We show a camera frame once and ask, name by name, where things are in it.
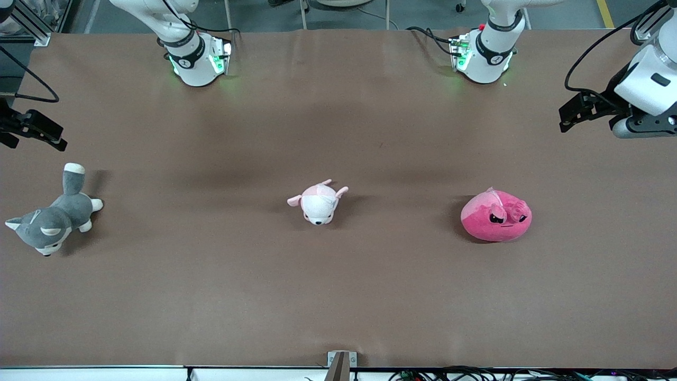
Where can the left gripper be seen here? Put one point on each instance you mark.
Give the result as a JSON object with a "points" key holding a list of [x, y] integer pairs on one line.
{"points": [[608, 102]]}

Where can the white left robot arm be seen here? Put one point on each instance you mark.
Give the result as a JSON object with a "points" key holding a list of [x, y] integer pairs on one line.
{"points": [[489, 58]]}

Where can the white and pink plush dog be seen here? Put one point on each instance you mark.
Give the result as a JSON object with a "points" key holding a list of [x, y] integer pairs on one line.
{"points": [[319, 205]]}

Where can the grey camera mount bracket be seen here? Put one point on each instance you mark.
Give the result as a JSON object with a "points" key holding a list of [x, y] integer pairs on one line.
{"points": [[341, 365]]}

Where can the white stool with metal legs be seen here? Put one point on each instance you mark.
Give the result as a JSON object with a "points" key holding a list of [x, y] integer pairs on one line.
{"points": [[344, 2]]}

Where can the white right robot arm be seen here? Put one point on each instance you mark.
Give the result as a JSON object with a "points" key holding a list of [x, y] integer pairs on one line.
{"points": [[193, 66]]}

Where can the black chair caster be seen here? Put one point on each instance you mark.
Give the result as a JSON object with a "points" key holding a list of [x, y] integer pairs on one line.
{"points": [[462, 7]]}

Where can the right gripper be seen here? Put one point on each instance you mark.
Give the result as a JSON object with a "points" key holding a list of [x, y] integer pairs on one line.
{"points": [[10, 123]]}

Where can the aluminium extrusion profile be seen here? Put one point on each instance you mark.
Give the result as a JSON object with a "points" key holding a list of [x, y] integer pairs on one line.
{"points": [[31, 26]]}

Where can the pink round plush toy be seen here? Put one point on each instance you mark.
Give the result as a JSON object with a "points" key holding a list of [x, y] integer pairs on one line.
{"points": [[494, 217]]}

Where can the grey and white plush husky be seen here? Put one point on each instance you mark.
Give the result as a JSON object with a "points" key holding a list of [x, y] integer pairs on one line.
{"points": [[55, 219]]}

